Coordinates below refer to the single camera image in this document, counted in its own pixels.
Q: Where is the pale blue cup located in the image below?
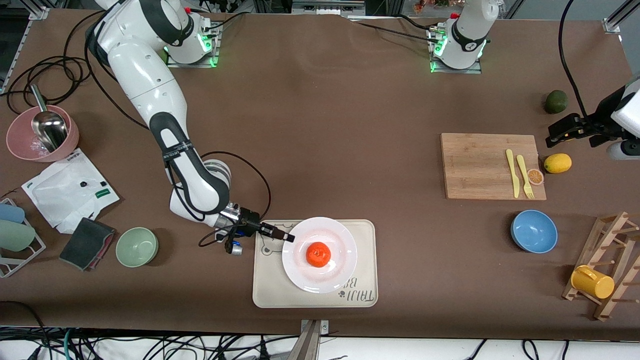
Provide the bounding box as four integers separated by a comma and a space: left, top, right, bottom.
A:
0, 203, 26, 225

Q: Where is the white wire cup rack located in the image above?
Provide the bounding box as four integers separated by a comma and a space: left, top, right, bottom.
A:
0, 198, 47, 279

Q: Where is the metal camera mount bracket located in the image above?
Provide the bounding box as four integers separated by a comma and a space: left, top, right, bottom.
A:
292, 319, 331, 360

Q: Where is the green avocado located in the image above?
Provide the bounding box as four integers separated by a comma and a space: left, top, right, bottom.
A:
544, 90, 569, 115

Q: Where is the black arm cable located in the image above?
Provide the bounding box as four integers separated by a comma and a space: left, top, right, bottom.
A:
558, 0, 588, 121
85, 25, 273, 249

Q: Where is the metal scoop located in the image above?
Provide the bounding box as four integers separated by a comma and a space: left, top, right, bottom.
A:
29, 84, 69, 153

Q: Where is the wooden mug rack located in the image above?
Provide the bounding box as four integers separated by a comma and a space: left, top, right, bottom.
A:
562, 211, 640, 322

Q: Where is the yellow mug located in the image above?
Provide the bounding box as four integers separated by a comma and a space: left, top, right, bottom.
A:
570, 265, 616, 300

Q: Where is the teal floor cable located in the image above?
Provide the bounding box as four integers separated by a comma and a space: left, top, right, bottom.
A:
61, 328, 77, 360

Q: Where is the cream bear print tray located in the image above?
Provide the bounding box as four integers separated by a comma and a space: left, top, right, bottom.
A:
252, 219, 379, 309

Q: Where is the yellow plastic knife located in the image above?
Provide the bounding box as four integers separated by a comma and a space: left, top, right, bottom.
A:
505, 149, 521, 199

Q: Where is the blue bowl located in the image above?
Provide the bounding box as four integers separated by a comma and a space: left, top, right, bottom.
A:
510, 209, 559, 254

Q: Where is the wooden cutting board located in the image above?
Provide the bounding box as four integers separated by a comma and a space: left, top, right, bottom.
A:
440, 133, 547, 201

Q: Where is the yellow lemon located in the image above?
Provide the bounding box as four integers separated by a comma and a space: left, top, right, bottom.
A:
544, 153, 573, 175

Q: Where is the pink bowl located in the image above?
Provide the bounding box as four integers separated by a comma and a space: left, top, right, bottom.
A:
6, 104, 80, 163

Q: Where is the grey folded cloth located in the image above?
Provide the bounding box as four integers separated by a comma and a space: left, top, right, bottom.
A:
59, 217, 117, 272

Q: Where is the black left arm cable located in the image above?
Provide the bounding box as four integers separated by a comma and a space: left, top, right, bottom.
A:
558, 0, 588, 121

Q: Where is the black base cable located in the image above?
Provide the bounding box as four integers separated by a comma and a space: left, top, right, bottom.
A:
200, 11, 248, 38
349, 17, 441, 43

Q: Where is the pale green cup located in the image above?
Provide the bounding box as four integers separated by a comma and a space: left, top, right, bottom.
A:
0, 220, 37, 252

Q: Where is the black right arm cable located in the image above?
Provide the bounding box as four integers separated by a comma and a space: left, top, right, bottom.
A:
85, 25, 273, 249

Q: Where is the grey metal plate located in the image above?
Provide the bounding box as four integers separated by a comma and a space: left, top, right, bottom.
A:
291, 0, 366, 17

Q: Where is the yellow plastic fork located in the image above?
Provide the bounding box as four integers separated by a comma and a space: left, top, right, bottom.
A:
516, 154, 535, 200

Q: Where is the black coiled cable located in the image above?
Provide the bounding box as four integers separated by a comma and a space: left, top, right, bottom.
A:
0, 56, 94, 117

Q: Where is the pale green bowl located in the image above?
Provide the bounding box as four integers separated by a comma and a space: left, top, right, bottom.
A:
115, 227, 159, 268

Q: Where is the orange fruit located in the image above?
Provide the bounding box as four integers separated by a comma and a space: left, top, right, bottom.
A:
306, 242, 332, 268

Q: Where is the aluminium frame profile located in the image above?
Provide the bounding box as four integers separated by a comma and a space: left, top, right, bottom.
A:
0, 7, 51, 96
602, 0, 640, 35

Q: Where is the white round plate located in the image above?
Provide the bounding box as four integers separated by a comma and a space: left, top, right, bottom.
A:
281, 216, 359, 295

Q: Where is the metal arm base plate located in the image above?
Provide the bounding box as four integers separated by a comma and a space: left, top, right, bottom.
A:
429, 27, 483, 75
166, 22, 221, 68

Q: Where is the white plastic bag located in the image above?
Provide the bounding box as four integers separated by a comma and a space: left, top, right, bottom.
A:
21, 148, 121, 235

